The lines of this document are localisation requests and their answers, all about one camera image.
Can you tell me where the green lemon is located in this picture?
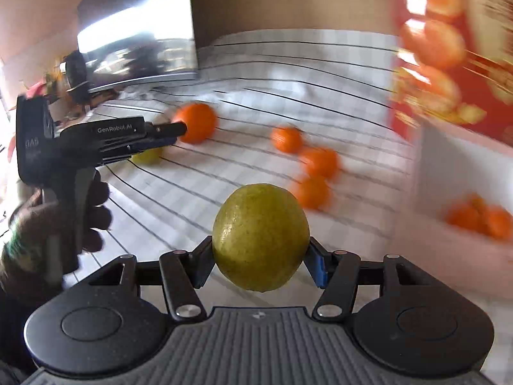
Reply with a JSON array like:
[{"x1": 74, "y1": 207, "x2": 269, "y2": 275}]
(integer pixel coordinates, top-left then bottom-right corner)
[
  {"x1": 212, "y1": 184, "x2": 310, "y2": 293},
  {"x1": 131, "y1": 147, "x2": 164, "y2": 166}
]

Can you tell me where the large orange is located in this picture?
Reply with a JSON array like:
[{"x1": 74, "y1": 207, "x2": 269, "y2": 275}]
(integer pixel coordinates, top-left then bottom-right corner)
[{"x1": 171, "y1": 103, "x2": 217, "y2": 144}]

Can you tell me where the gloved left hand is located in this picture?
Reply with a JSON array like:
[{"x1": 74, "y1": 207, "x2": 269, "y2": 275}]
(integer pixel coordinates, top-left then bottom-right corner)
[{"x1": 1, "y1": 173, "x2": 112, "y2": 307}]

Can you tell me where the black speaker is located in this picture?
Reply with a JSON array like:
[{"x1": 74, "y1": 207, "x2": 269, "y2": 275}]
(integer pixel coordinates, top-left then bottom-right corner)
[{"x1": 63, "y1": 50, "x2": 90, "y2": 105}]

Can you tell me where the black monitor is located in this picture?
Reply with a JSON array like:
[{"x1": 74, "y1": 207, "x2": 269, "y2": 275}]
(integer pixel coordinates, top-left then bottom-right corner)
[{"x1": 77, "y1": 0, "x2": 198, "y2": 92}]

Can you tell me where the mandarin behind group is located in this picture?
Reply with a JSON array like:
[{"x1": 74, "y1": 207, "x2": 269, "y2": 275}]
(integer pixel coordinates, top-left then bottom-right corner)
[{"x1": 300, "y1": 147, "x2": 340, "y2": 180}]

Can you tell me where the pink gift box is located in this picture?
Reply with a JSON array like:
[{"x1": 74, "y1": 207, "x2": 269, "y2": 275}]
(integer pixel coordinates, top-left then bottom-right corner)
[{"x1": 389, "y1": 121, "x2": 512, "y2": 299}]

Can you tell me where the stemmed mandarin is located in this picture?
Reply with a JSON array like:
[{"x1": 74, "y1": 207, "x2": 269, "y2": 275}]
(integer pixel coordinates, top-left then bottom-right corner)
[{"x1": 270, "y1": 126, "x2": 303, "y2": 154}]

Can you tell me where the white grid tablecloth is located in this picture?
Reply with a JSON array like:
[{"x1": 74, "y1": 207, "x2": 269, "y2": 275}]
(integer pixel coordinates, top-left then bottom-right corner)
[{"x1": 65, "y1": 30, "x2": 413, "y2": 285}]

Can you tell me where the red snack bag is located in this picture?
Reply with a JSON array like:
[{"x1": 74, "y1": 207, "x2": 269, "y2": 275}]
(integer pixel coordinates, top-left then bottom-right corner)
[{"x1": 391, "y1": 0, "x2": 512, "y2": 145}]

